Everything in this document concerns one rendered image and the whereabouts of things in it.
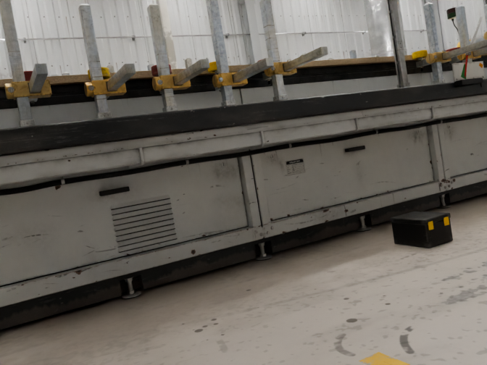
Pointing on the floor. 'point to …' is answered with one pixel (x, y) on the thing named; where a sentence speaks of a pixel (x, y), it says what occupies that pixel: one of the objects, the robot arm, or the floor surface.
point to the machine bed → (219, 193)
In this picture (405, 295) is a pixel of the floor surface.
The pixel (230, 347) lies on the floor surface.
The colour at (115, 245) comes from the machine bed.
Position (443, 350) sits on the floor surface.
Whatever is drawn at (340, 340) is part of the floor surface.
